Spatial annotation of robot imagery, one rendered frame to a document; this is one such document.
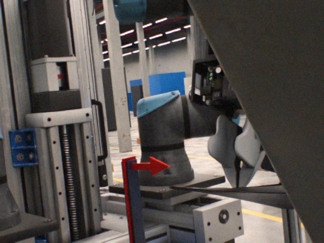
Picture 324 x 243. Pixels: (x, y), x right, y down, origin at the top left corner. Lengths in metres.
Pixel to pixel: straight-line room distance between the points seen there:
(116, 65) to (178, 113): 10.47
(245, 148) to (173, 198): 0.68
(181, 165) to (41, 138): 0.36
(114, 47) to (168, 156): 10.52
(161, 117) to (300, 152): 1.14
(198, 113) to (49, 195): 0.41
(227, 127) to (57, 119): 0.64
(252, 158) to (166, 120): 0.69
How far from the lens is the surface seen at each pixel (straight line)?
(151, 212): 1.33
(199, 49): 1.23
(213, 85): 0.62
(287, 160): 0.17
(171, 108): 1.30
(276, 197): 0.67
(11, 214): 1.07
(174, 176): 1.29
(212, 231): 1.22
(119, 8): 0.76
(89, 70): 2.72
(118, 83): 11.73
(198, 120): 1.30
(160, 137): 1.29
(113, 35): 11.81
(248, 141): 0.61
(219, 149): 0.63
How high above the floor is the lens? 1.27
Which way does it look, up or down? 3 degrees down
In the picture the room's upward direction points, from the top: 6 degrees counter-clockwise
